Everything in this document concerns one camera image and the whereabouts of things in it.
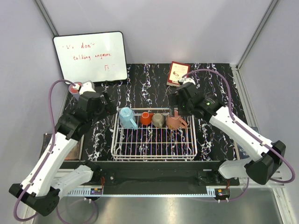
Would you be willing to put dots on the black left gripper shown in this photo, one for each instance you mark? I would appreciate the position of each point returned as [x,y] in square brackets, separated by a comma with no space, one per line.
[109,109]

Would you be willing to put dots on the white whiteboard black frame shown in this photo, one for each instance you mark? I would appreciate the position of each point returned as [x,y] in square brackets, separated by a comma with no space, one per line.
[96,57]

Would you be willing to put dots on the dark tale two cities book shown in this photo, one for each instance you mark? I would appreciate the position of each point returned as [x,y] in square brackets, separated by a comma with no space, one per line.
[73,155]

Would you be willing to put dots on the white wire dish rack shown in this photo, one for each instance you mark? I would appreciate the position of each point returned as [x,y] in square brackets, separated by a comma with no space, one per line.
[150,143]

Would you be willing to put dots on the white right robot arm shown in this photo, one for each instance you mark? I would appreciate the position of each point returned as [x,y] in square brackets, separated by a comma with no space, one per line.
[264,156]

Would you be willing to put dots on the pink floral mug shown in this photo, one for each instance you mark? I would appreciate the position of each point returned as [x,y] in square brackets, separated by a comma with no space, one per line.
[175,122]

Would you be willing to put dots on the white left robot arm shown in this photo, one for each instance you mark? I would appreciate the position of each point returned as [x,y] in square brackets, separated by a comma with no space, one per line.
[39,190]

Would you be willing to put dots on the pink plastic tumbler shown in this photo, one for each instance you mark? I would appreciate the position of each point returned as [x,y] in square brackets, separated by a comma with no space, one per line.
[73,89]

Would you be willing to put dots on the red white small book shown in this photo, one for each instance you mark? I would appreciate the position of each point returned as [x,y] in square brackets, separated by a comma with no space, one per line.
[177,70]

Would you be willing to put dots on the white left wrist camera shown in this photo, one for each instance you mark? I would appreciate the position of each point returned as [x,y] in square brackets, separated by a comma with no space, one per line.
[84,87]

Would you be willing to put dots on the light blue ceramic mug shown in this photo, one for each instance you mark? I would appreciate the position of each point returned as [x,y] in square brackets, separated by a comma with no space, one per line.
[127,118]

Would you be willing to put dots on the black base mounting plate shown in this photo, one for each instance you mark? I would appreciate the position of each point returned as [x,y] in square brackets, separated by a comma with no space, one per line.
[139,178]

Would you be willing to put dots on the grey ceramic mug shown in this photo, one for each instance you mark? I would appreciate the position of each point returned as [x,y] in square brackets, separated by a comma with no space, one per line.
[158,120]

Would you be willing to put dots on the grey slotted cable duct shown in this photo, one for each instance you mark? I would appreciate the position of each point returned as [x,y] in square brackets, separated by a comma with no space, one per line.
[79,192]

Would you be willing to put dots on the orange small cup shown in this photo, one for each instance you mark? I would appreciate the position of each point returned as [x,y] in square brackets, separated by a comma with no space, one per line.
[146,118]

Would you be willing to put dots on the blue paperback book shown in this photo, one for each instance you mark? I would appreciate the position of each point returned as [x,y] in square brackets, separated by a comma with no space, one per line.
[240,152]

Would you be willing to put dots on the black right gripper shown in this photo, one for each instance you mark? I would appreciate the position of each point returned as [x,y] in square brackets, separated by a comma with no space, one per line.
[174,99]

